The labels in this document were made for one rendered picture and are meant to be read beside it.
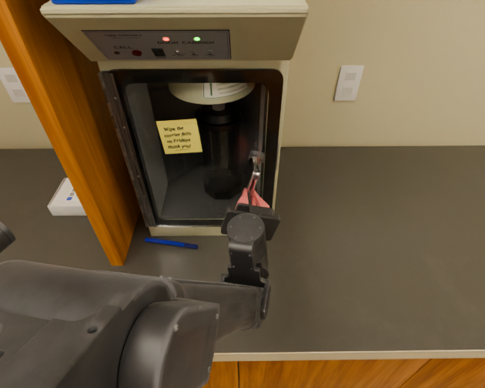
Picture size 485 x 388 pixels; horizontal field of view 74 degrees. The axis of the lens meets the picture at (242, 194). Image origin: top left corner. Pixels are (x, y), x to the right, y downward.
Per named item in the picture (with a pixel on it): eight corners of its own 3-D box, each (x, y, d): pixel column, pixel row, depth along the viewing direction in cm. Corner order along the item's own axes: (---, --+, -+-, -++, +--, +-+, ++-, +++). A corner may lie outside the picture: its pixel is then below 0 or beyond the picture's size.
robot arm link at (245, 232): (212, 314, 51) (265, 323, 49) (196, 275, 43) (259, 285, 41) (230, 252, 60) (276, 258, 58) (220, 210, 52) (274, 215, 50)
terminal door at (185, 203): (149, 225, 82) (102, 68, 54) (270, 224, 82) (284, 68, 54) (149, 227, 81) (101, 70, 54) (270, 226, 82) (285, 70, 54)
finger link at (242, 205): (237, 175, 65) (238, 210, 59) (271, 182, 67) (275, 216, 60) (230, 199, 70) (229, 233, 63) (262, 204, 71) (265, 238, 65)
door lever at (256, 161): (250, 189, 73) (239, 187, 72) (262, 156, 66) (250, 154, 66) (251, 206, 69) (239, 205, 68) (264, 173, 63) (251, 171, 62)
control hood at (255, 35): (94, 55, 53) (71, -16, 46) (291, 55, 53) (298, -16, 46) (67, 88, 45) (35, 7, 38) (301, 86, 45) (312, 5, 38)
